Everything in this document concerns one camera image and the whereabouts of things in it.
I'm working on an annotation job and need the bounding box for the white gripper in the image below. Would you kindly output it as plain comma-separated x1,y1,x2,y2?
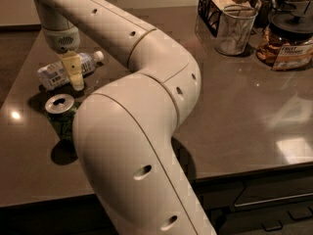
43,26,84,91

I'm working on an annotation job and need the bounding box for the clear plastic water bottle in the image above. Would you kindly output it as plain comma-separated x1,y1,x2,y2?
37,51,104,91

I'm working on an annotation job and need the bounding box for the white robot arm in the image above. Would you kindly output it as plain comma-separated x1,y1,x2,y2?
35,0,217,235

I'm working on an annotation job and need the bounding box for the green soda can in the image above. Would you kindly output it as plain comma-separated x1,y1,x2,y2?
45,94,79,142

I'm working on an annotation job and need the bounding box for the snack jar with black lid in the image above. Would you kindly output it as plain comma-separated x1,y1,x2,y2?
256,12,313,71

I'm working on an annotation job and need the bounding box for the dark right drawer front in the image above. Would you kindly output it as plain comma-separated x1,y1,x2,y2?
193,166,313,235

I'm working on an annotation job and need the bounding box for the black wire basket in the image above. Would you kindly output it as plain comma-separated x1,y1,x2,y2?
198,0,261,36

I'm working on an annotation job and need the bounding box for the wire mesh cup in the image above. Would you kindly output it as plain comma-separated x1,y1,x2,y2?
215,4,257,56

